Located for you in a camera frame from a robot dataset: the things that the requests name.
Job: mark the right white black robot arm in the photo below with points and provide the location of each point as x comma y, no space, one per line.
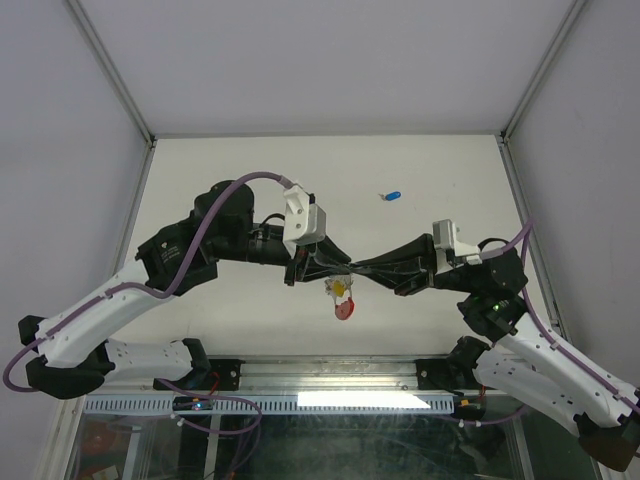
511,349

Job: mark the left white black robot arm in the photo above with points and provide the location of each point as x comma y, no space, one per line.
261,218

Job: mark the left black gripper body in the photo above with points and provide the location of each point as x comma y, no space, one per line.
297,262

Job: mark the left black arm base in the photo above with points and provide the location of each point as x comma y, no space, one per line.
224,374

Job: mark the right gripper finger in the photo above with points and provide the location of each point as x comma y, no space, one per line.
417,255
384,277

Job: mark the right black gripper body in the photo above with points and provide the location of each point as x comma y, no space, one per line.
436,280

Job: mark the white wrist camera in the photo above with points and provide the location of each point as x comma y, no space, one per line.
450,252
305,220

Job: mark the white slotted cable duct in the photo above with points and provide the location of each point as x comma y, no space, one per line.
309,403

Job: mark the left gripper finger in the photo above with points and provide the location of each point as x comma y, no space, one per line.
328,253
313,271

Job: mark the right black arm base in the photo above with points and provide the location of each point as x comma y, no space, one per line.
440,375

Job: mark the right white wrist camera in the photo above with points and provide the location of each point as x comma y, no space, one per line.
450,252

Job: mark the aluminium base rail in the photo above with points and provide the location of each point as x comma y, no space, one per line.
330,372

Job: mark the yellow key tag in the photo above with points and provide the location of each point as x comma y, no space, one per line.
339,289

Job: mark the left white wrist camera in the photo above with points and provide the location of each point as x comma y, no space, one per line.
305,220

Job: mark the blue key tag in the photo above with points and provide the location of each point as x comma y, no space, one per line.
391,196

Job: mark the red silver carabiner keyring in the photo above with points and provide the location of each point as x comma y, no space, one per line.
343,306

